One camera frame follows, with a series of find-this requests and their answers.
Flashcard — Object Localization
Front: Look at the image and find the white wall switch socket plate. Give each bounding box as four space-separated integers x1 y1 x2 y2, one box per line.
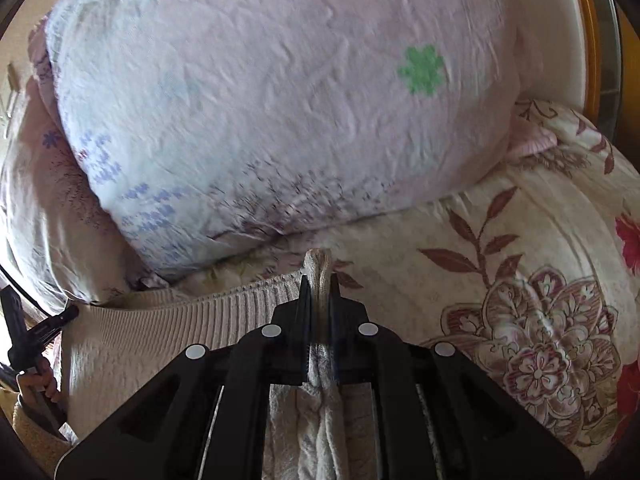
1 63 21 127

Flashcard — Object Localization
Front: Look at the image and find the floral bedspread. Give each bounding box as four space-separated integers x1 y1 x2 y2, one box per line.
180 100 639 471

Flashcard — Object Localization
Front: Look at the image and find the lower pink floral pillow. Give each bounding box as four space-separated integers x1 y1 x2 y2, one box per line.
0 77 166 306

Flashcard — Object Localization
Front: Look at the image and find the white padded headboard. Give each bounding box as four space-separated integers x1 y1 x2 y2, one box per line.
522 0 588 112

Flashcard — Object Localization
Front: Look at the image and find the cream cable-knit sweater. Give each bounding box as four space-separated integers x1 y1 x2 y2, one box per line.
62 247 381 480

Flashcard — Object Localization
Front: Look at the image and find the upper floral lavender pillow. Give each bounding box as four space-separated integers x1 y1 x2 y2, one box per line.
37 0 556 278

